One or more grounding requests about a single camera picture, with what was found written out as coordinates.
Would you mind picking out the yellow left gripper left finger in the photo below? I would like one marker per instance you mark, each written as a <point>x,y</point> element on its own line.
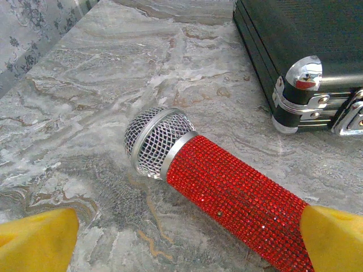
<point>34,243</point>

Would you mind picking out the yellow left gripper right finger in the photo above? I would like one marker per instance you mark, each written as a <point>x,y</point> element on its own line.
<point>337,243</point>

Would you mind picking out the red tube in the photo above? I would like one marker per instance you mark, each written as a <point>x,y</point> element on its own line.
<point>227,192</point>

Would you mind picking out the black case with metal corners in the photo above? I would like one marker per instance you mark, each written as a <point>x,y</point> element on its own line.
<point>297,37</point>

